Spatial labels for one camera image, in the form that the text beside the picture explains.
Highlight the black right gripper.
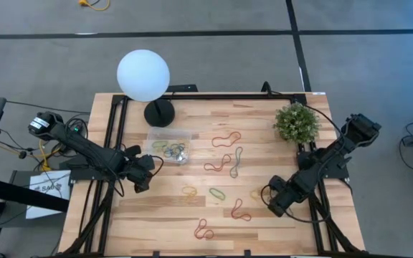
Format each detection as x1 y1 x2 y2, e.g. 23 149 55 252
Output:
267 175 311 219

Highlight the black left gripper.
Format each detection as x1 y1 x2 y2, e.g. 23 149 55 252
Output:
119 154 156 194

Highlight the red rubber band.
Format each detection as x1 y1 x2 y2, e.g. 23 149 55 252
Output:
193 218 215 241
211 130 242 148
230 198 252 222
203 153 232 173

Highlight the clear plastic bin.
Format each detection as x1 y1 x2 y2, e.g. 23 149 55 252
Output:
144 125 193 166

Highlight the green potted plant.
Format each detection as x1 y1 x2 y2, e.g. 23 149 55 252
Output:
272 102 321 145

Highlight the black power box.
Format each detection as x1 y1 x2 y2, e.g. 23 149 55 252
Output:
166 84 199 93

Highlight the white globe lamp black base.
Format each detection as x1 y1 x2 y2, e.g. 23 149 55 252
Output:
116 49 176 128

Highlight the white printed paper sheet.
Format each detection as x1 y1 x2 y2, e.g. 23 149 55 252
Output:
25 170 72 220

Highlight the black beam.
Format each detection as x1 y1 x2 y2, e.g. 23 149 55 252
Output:
0 174 70 213

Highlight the yellow cable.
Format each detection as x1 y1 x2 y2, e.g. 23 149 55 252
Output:
38 138 67 172
78 0 111 11

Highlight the thick black cable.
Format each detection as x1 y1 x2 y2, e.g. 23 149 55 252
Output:
261 80 347 144

